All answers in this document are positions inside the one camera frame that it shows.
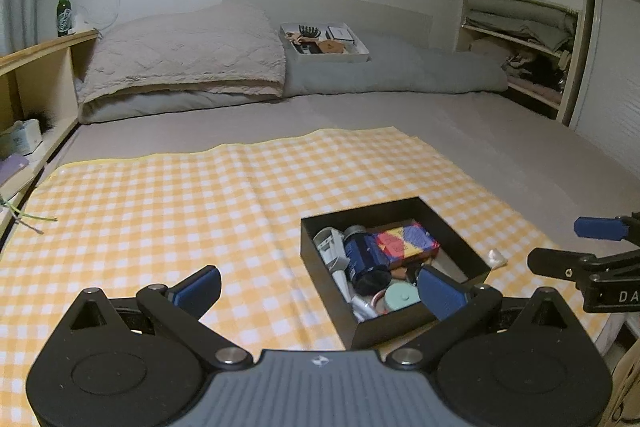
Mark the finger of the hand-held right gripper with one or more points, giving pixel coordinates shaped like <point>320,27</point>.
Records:
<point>565,263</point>
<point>600,227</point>

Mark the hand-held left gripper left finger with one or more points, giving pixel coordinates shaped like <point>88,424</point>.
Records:
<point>197,289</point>

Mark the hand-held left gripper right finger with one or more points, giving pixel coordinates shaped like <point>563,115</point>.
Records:
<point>440,292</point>

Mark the mint green tape measure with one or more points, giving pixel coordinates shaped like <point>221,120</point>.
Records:
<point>400,297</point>

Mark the red blue card box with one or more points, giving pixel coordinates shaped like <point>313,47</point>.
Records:
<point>405,242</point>

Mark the pink white scissors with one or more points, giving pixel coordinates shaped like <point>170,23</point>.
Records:
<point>376,302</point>

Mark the dark blue bottle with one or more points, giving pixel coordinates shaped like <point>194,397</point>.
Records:
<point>365,257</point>

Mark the black cardboard box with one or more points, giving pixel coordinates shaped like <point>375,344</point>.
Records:
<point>325,307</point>

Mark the grey white handheld tool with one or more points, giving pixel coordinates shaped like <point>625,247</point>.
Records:
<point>327,242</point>

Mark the small white plastic piece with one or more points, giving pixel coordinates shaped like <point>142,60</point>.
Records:
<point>497,258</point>

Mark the beige cloth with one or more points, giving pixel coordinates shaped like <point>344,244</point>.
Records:
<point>622,382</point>

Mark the yellow checked mat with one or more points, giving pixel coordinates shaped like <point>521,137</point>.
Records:
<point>150,207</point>

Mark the white sliding door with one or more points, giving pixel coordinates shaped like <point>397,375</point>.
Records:
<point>615,72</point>

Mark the grey pillow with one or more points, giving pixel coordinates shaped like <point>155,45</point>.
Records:
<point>175,105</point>

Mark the green stems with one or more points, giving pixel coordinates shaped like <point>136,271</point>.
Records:
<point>20,211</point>

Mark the purple book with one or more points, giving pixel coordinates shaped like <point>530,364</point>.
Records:
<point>12,167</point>

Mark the folded green bedding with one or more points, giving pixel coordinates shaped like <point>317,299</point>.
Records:
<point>520,19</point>

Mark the grey folded duvet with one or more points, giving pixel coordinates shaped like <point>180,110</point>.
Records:
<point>400,67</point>

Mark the white tissue box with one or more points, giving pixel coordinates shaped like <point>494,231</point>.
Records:
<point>25,137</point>

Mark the beige quilted blanket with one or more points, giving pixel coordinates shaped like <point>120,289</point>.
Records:
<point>190,52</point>

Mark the white tray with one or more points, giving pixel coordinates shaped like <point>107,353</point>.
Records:
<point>330,58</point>

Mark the wooden shelf unit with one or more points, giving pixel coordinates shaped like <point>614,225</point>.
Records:
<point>45,72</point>

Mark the brown round item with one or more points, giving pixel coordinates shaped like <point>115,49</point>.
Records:
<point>332,47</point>

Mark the small white box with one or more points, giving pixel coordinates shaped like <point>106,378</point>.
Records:
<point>340,32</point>

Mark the black hair brush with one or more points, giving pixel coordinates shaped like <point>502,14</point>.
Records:
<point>307,30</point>

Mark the green glass bottle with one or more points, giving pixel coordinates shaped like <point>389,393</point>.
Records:
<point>63,17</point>

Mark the grey curtain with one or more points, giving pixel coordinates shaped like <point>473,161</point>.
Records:
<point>17,7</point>

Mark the white wall shelf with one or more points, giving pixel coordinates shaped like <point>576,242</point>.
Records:
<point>462,32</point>

